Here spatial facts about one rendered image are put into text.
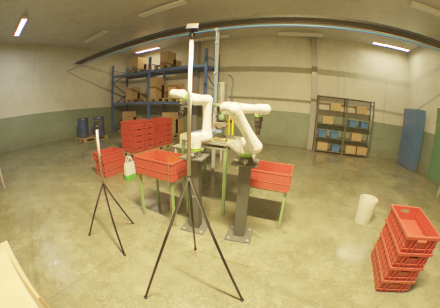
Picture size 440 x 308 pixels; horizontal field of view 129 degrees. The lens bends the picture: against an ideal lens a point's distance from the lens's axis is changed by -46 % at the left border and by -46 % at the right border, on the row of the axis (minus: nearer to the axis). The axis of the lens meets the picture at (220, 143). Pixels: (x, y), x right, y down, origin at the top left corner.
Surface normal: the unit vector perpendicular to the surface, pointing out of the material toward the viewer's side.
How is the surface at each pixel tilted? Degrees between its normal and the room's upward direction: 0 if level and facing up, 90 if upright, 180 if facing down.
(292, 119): 90
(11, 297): 0
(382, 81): 90
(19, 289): 0
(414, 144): 90
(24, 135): 90
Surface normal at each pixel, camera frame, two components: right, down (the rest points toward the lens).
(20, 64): 0.91, 0.11
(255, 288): 0.04, -0.98
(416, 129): -0.40, 0.18
